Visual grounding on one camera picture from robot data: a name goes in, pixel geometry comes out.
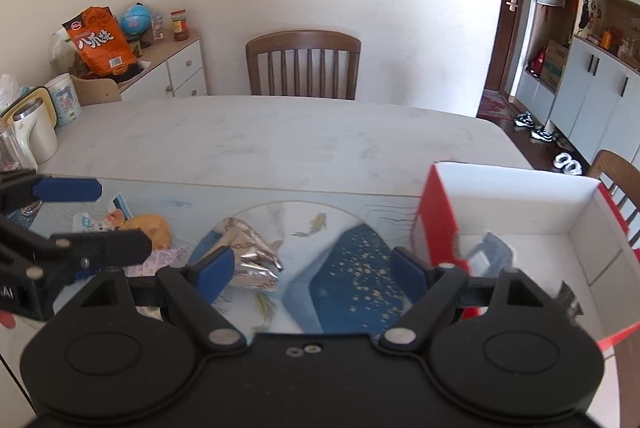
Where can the orange snack bag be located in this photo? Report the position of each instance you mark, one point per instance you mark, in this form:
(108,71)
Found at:
(97,45)

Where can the glass jar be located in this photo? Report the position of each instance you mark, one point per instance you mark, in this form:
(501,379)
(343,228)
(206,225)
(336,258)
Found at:
(12,148)

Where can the yellow rubber toy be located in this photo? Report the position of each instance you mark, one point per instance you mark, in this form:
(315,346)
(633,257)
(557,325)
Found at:
(150,228)

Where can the dark wrapper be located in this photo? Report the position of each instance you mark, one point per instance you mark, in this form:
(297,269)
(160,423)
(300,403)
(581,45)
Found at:
(568,299)

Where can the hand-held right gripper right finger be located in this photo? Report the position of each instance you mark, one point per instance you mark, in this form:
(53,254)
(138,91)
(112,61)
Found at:
(409,268)

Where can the silver foil packet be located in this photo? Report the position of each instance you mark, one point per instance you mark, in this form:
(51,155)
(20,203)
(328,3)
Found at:
(250,253)

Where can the blue white snack packet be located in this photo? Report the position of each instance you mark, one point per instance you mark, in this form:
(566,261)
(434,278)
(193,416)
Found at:
(92,224)

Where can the patterned rug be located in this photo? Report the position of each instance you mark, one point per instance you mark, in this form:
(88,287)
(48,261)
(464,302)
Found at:
(495,104)

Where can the wooden chair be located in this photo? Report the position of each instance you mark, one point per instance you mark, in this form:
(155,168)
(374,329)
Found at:
(617,178)
(302,63)

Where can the grey tall cupboard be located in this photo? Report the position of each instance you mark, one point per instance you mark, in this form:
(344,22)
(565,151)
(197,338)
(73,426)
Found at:
(600,88)

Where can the red-lidded jar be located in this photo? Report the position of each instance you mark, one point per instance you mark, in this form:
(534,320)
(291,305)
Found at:
(180,27)

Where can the small clear box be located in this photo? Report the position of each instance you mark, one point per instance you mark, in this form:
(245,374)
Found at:
(158,29)

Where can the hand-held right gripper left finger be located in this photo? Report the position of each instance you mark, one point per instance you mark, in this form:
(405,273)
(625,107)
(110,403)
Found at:
(215,272)

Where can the orange bottle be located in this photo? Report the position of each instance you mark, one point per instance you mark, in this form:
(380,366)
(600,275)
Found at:
(606,39)

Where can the rooster picture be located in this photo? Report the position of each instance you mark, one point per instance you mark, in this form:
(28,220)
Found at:
(589,15)

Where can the white plastic bag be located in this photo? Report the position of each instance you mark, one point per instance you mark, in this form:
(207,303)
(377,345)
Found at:
(62,50)

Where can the cardboard carton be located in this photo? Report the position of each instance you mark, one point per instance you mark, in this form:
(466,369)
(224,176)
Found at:
(555,65)

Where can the white pouch dark band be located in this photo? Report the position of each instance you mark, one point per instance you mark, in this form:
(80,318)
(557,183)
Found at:
(485,254)

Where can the dark sneaker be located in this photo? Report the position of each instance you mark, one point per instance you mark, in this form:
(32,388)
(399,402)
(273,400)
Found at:
(542,134)
(524,119)

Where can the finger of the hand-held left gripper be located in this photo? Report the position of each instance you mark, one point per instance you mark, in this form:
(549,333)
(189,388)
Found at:
(105,248)
(65,190)

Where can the red and white cardboard box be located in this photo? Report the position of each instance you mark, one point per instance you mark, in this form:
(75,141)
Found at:
(525,208)

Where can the cream electric kettle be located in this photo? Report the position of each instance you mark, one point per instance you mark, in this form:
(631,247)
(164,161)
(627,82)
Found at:
(35,133)

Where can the clear plastic bag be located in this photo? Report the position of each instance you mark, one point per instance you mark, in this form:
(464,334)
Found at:
(7,90)

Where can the pink bread packet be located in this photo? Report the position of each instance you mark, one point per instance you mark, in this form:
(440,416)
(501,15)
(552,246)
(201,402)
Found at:
(162,258)

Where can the white marble desktop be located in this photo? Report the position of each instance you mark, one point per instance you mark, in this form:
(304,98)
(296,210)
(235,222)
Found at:
(280,143)

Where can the blue globe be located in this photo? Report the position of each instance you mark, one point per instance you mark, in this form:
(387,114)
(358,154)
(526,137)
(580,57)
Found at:
(134,19)

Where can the white mug blue print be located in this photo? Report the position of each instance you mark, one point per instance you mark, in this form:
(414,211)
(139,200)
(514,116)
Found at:
(64,100)

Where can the red bag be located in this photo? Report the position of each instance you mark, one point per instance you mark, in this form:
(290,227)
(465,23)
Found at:
(539,63)

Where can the white drawer cabinet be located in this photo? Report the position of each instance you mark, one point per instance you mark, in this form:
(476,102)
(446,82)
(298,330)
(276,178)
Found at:
(185,68)

